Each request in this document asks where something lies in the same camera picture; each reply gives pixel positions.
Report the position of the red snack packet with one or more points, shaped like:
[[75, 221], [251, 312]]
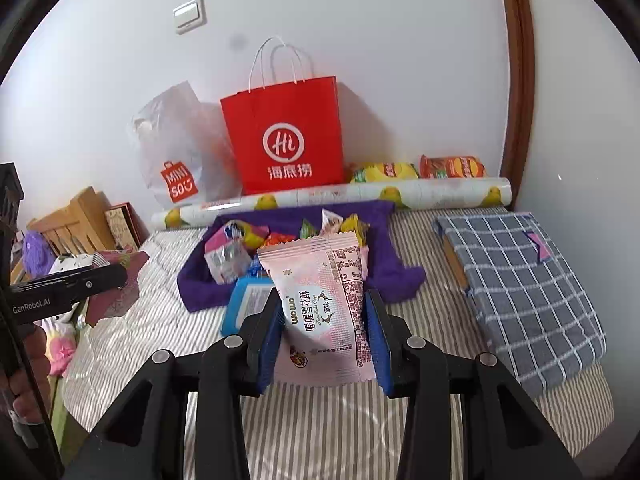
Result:
[[280, 239]]

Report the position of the grey checked folded cloth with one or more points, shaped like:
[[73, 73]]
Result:
[[520, 290]]

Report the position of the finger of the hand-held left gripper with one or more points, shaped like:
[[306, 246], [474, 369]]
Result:
[[85, 282]]

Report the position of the brown wooden door frame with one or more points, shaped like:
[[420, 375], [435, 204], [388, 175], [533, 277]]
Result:
[[517, 85]]

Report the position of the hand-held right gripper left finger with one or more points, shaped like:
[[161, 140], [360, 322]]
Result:
[[270, 350]]

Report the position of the wooden headboard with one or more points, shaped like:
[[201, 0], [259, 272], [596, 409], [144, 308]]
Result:
[[75, 220]]

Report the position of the white plastic shopping bag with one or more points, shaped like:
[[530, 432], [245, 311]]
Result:
[[175, 150]]

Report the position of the small pale pink snack packet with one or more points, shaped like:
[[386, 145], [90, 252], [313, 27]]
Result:
[[364, 260]]

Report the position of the patterned box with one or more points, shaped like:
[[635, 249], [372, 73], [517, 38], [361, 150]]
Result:
[[122, 225]]

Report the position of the clear white snack packet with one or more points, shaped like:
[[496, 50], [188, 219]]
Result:
[[227, 262]]

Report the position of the red paper bag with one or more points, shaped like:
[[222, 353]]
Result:
[[285, 125]]

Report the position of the white light switch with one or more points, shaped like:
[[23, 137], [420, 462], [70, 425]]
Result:
[[190, 16]]

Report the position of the dusky pink snack packet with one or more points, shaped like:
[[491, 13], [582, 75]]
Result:
[[117, 300]]

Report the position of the brown wooden board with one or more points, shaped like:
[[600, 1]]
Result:
[[455, 265]]

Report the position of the fruit print paper roll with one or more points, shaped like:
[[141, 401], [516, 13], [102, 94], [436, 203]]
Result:
[[440, 192]]

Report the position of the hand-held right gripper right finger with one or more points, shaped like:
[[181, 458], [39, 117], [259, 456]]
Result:
[[381, 350]]

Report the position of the pale pink snowflake snack packet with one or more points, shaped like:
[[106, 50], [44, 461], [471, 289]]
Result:
[[320, 305]]

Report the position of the pink yellow snack packet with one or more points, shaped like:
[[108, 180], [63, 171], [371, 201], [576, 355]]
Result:
[[240, 235]]

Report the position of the purple cloth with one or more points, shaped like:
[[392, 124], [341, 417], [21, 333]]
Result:
[[395, 260]]

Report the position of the person's left hand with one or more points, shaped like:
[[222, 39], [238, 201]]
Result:
[[32, 375]]

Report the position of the orange snack bag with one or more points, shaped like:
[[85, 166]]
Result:
[[452, 166]]

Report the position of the striped quilted table cover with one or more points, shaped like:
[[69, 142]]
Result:
[[150, 340]]

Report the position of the blue tissue pack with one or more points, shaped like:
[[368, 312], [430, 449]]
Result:
[[245, 305]]

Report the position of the yellow green snack bag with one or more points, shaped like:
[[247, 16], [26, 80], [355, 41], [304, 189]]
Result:
[[382, 172]]

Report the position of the pink printed blanket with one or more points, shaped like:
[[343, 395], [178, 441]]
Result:
[[60, 347]]

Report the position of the white pillow with black print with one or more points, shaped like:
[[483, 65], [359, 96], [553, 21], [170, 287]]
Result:
[[75, 262]]

